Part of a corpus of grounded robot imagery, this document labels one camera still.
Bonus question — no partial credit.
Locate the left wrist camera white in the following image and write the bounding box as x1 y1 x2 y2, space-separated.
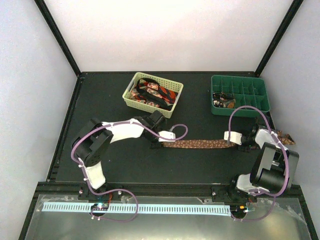
158 130 176 142

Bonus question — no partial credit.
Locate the cream plastic basket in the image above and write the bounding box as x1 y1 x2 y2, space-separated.
122 72 184 119

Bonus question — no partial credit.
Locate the left controller board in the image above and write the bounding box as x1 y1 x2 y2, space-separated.
90 194 111 211

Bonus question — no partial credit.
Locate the right black frame post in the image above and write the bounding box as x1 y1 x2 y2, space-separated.
254 0 304 77

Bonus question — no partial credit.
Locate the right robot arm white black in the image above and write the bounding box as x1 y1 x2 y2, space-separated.
223 117 300 202

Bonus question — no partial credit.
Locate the right controller board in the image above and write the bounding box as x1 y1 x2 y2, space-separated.
230 202 256 221

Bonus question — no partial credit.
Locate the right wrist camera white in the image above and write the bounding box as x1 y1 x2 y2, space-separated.
223 131 243 146

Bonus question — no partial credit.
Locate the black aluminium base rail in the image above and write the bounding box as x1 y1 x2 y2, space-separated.
37 181 307 208

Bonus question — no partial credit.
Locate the light blue slotted cable duct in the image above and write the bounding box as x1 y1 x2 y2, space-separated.
42 202 231 217

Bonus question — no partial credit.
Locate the pink floral black tie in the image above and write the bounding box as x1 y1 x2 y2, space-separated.
130 83 167 108

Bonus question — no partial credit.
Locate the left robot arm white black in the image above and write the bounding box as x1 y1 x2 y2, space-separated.
71 110 166 200

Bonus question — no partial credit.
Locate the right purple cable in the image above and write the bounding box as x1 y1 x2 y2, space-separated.
228 105 292 196

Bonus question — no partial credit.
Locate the black frame post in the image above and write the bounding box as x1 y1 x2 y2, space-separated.
254 0 304 77
34 0 81 77

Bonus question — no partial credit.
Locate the brown floral tie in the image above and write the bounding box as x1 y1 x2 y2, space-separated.
162 129 296 150

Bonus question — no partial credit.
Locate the purple cable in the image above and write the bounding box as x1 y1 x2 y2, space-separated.
71 120 189 196
228 105 292 196

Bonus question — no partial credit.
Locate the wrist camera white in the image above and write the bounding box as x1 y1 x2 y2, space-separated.
223 131 243 146
158 130 176 142

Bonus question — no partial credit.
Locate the red black striped tie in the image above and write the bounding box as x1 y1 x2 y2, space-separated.
135 77 178 111

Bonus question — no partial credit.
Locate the rolled dark floral tie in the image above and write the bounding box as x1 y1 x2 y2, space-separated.
212 92 237 109

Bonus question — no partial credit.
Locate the controller board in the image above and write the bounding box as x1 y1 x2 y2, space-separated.
90 194 111 211
230 202 256 221

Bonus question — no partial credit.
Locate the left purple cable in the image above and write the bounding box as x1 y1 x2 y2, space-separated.
71 120 189 196

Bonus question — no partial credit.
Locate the left black frame post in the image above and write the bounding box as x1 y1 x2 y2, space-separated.
34 0 81 77

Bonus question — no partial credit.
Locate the green divided organizer tray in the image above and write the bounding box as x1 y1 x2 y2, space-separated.
211 75 270 116

